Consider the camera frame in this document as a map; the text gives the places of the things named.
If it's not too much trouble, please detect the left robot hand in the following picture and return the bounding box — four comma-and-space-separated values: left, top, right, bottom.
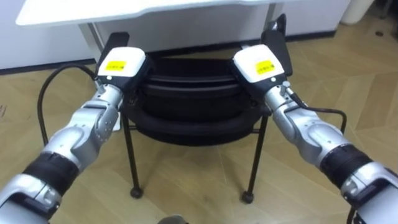
97, 46, 154, 104

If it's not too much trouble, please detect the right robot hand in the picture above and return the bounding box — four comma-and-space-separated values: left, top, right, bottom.
230, 44, 287, 102

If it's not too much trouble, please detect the black chair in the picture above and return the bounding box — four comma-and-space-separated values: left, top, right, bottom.
95, 13, 294, 205

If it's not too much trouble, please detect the white desk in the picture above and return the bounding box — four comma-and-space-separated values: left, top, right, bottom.
15, 0, 299, 131

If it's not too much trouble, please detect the white bin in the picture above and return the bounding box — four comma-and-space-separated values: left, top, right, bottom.
340, 0, 376, 26

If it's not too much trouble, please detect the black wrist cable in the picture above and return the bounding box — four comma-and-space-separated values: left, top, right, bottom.
37, 63, 105, 147
281, 81, 348, 135

